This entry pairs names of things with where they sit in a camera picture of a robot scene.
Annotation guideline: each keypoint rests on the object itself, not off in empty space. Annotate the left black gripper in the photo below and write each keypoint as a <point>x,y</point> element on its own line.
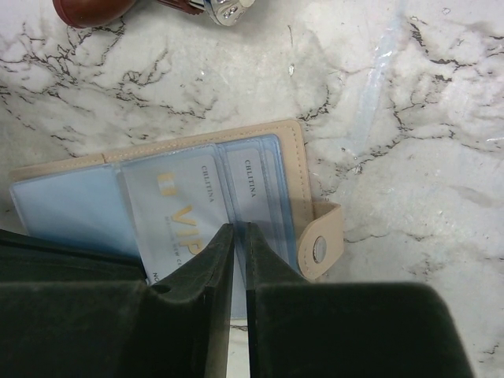
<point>28,259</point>

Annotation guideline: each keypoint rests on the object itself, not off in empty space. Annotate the white VIP card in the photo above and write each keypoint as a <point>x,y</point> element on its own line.
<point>177,206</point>

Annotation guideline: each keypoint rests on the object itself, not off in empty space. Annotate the brown metal pipe fitting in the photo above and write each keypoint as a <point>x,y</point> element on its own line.
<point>96,13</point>

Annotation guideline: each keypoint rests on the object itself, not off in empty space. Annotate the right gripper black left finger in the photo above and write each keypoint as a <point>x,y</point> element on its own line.
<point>178,327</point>

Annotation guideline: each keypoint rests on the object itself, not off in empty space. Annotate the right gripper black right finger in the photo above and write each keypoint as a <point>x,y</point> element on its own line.
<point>302,329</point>

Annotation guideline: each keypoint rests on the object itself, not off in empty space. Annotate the beige card holder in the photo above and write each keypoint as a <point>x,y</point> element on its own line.
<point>84,201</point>

